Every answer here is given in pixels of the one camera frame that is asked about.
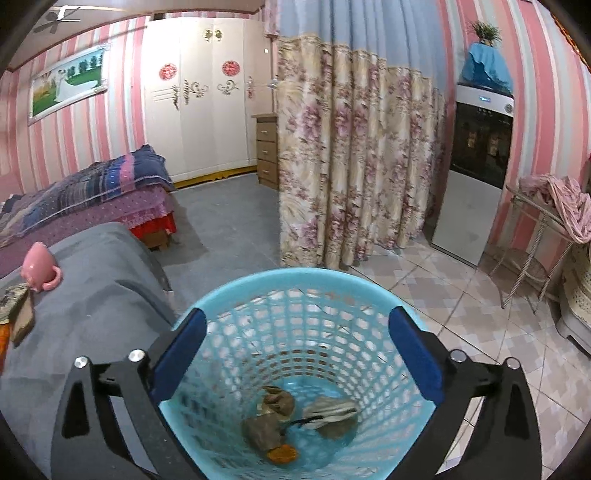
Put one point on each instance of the pink cloth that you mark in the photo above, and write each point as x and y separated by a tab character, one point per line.
563	198

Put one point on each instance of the brown paper ball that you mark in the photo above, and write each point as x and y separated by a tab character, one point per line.
279	401

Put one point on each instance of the patterned foil wrapper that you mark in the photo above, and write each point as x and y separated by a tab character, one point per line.
13	295

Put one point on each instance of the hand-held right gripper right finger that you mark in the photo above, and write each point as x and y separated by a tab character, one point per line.
415	360

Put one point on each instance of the grey sock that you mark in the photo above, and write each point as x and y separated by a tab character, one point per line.
332	417

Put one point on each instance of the framed wedding picture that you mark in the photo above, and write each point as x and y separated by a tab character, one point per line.
64	83

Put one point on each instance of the wooden desk with drawers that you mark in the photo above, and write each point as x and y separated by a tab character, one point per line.
267	152

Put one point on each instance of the purple dotted bed base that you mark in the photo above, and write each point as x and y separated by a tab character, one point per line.
115	207

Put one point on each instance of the potted green plant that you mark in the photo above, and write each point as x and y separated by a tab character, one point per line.
485	32

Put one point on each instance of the brown cardboard sleeve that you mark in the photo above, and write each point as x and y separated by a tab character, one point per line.
261	431

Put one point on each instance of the brown phone case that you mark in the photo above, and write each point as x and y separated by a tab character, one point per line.
23	321

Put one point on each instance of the desk lamp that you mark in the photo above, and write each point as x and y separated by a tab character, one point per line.
273	84

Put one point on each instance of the cream lace covered seat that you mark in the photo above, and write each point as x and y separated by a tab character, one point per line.
577	286

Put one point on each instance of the purple patchwork quilt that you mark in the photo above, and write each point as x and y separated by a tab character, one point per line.
92	184

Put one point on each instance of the blue floral curtain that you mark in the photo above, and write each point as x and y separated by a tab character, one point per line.
351	161

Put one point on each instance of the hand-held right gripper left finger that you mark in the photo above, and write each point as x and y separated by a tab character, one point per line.
180	355

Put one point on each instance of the red round paper decoration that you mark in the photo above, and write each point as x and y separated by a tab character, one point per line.
230	68
168	73

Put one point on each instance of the ceiling fan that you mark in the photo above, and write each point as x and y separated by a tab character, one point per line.
57	16

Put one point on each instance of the pink pig mug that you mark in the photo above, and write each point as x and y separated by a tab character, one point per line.
37	267

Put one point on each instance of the blue cloth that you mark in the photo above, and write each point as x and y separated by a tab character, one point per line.
487	67

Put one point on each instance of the light blue plastic basket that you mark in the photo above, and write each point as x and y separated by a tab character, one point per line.
295	278

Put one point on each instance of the white wardrobe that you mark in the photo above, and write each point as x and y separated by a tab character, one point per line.
207	138

